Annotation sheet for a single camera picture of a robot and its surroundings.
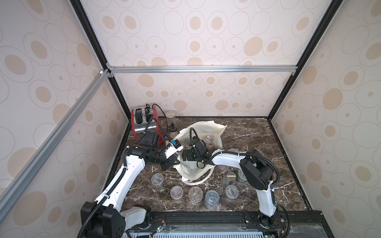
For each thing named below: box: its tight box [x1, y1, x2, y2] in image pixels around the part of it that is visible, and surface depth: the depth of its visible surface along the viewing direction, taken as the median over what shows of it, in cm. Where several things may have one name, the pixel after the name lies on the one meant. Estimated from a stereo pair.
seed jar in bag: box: [203, 133, 215, 144], surface depth 100 cm
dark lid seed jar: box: [224, 171, 237, 186], surface depth 85 cm
